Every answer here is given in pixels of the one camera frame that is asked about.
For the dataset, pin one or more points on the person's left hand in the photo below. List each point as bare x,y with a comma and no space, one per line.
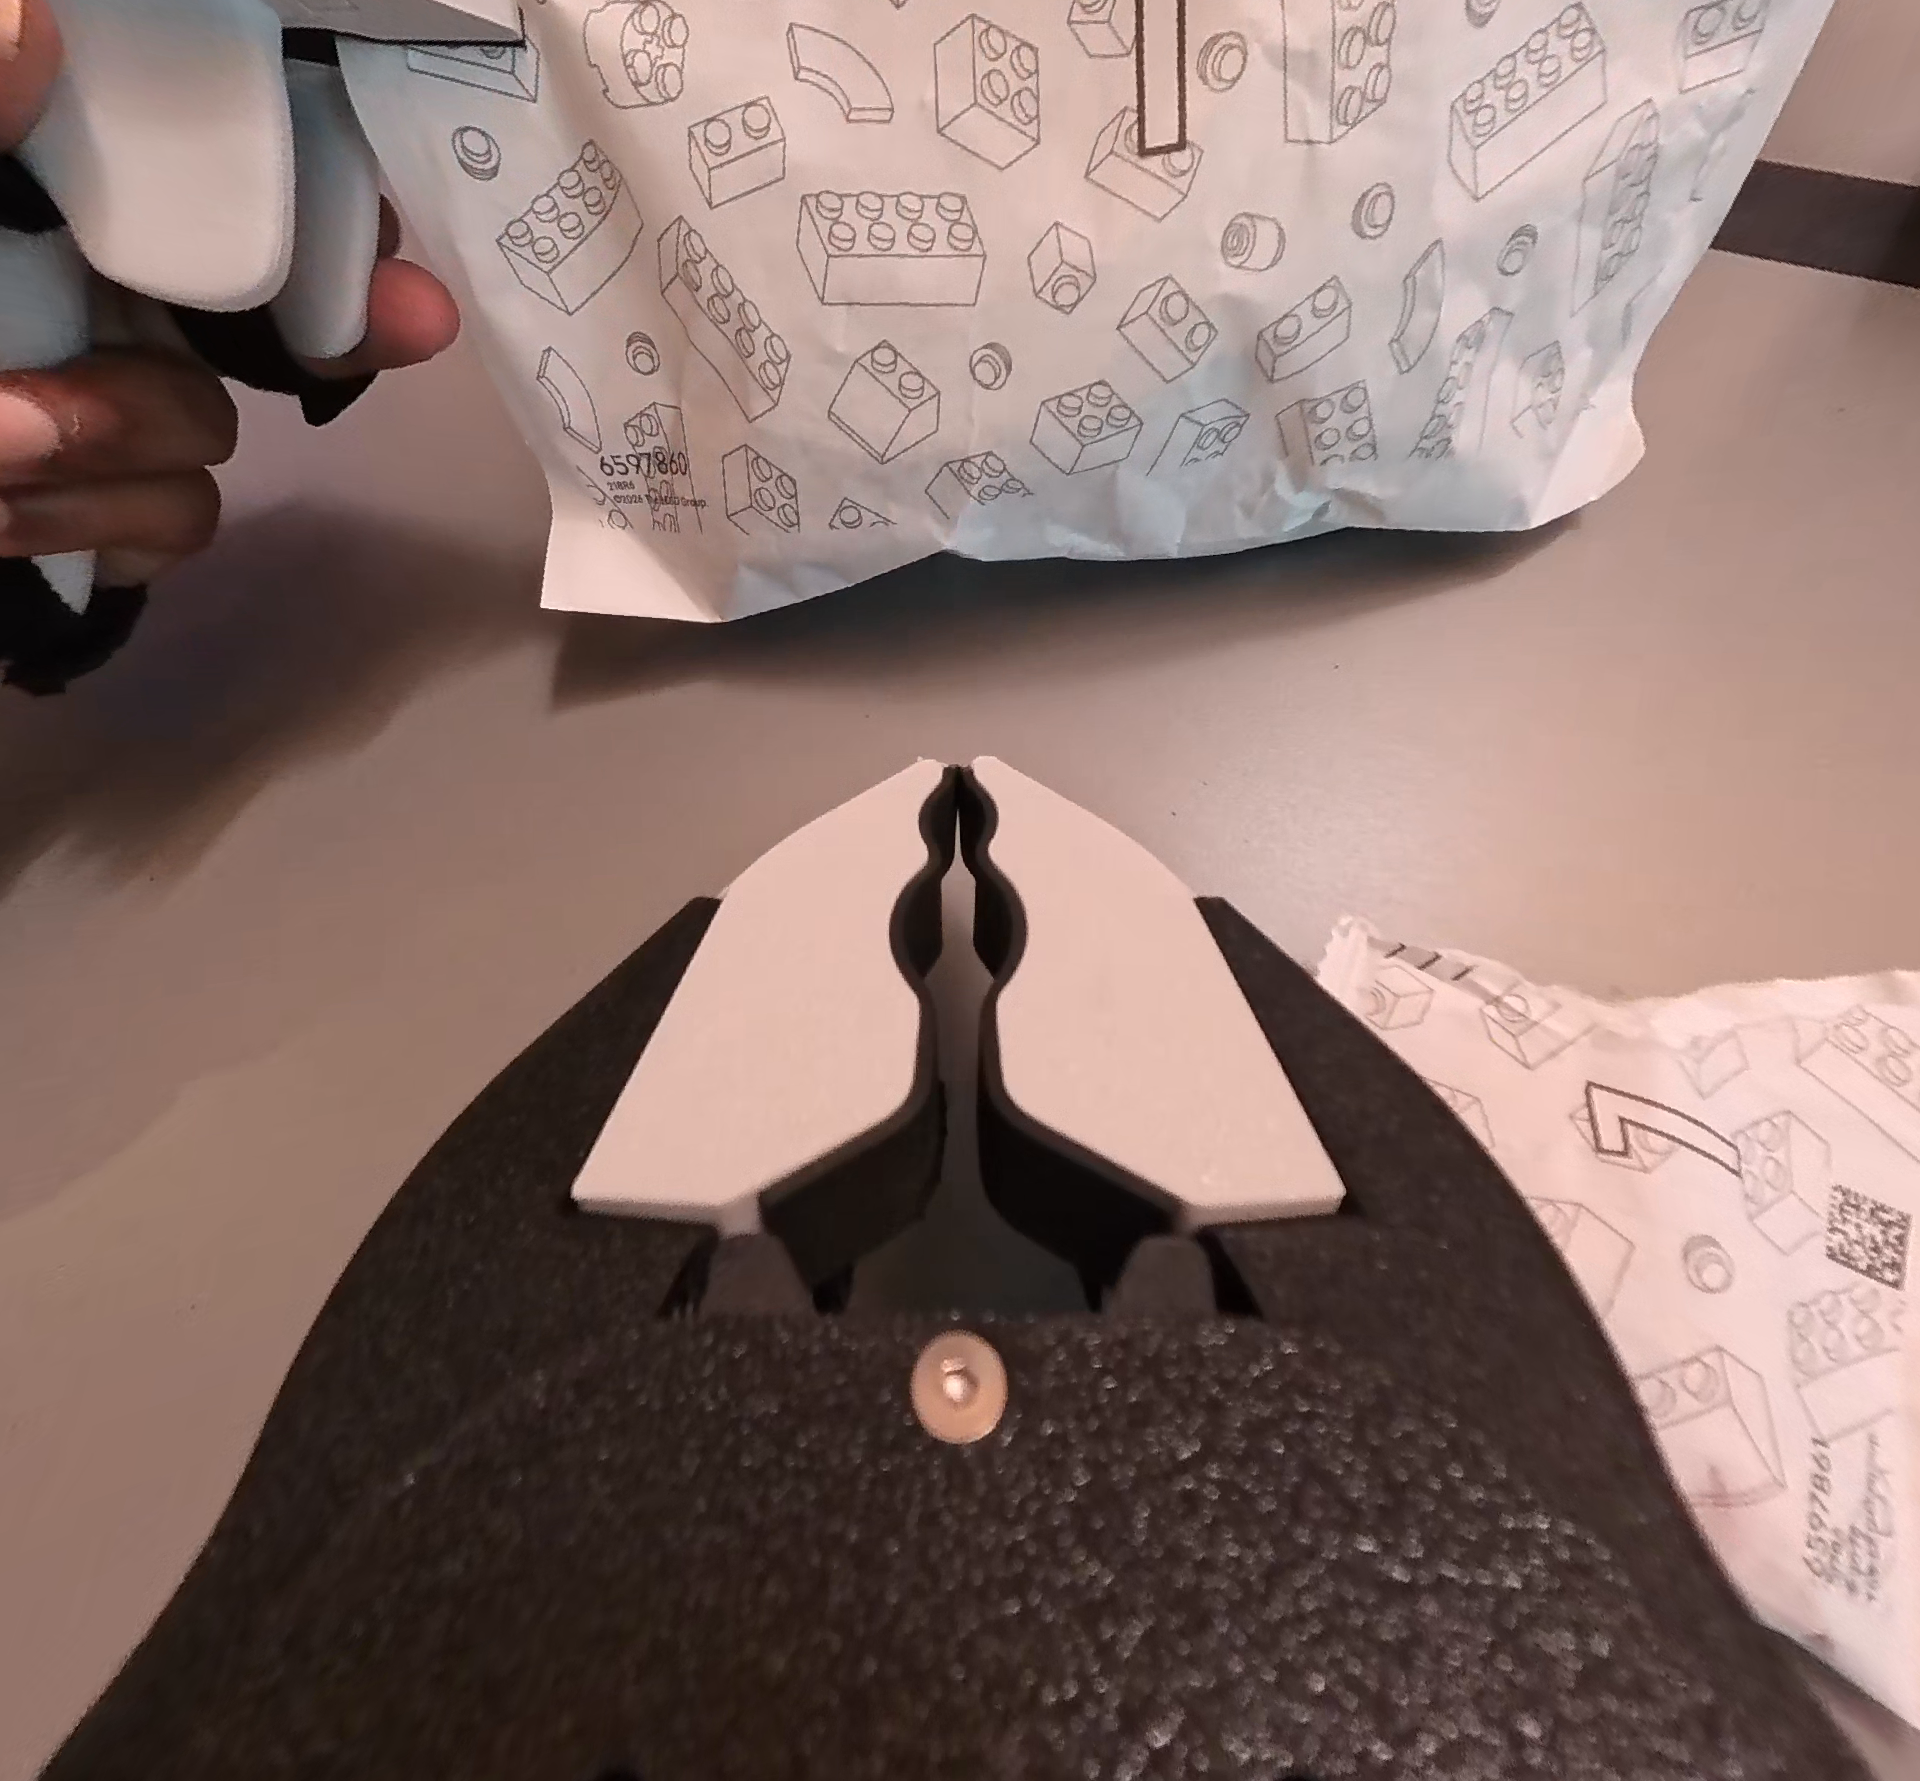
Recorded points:
120,461

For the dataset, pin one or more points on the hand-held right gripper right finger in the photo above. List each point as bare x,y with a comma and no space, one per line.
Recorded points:
1155,1047

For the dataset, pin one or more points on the large printed paper bag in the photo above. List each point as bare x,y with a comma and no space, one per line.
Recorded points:
1049,309

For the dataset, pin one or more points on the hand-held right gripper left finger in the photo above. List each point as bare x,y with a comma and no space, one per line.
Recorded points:
750,1047

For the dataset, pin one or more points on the small printed paper bag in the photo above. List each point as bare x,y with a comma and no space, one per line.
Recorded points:
1726,1209

